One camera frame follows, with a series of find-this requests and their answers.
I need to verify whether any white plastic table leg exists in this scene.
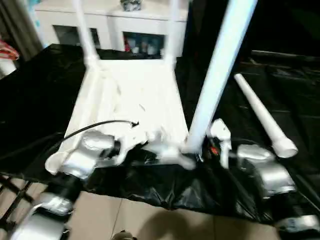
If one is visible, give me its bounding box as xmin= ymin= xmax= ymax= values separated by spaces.
xmin=186 ymin=0 xmax=260 ymax=155
xmin=233 ymin=73 xmax=299 ymax=159
xmin=161 ymin=0 xmax=183 ymax=64
xmin=72 ymin=0 xmax=101 ymax=68

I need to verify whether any white plastic table top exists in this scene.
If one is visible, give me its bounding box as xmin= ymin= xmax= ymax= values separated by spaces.
xmin=44 ymin=57 xmax=197 ymax=176

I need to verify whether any black mat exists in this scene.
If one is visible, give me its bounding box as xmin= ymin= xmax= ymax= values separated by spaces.
xmin=0 ymin=42 xmax=320 ymax=226

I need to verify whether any black metal bar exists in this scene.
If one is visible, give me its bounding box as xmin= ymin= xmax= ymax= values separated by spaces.
xmin=251 ymin=49 xmax=320 ymax=61

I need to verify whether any white glass-door cabinet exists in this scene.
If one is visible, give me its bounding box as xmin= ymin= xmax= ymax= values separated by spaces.
xmin=34 ymin=0 xmax=188 ymax=57

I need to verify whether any dark bundled object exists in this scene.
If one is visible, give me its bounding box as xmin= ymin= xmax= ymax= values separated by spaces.
xmin=119 ymin=0 xmax=142 ymax=12

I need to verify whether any grey curtain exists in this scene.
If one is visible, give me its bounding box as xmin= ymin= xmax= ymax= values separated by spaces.
xmin=0 ymin=0 xmax=44 ymax=62

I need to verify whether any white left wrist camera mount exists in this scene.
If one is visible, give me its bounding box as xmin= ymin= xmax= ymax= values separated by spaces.
xmin=116 ymin=129 xmax=151 ymax=166

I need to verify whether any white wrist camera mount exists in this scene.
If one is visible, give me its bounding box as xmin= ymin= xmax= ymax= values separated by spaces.
xmin=116 ymin=129 xmax=151 ymax=166
xmin=209 ymin=118 xmax=232 ymax=169

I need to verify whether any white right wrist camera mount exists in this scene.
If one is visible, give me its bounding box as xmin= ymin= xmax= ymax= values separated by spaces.
xmin=209 ymin=118 xmax=232 ymax=169

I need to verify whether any black folding frame bar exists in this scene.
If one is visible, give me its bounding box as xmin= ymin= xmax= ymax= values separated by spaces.
xmin=0 ymin=174 xmax=33 ymax=226

